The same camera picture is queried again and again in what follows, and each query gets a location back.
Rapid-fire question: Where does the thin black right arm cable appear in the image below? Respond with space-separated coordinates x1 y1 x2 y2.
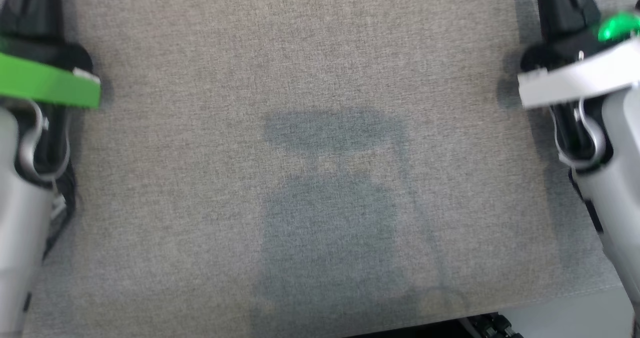
568 171 607 236

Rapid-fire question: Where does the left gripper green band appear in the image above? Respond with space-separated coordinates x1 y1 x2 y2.
0 0 102 181

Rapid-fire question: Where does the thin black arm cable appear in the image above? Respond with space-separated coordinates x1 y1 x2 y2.
42 171 78 261
568 171 607 236

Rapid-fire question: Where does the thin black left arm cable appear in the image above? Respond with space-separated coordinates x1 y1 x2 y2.
42 171 78 261

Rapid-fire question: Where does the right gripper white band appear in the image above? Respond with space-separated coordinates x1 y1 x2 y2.
516 0 640 173

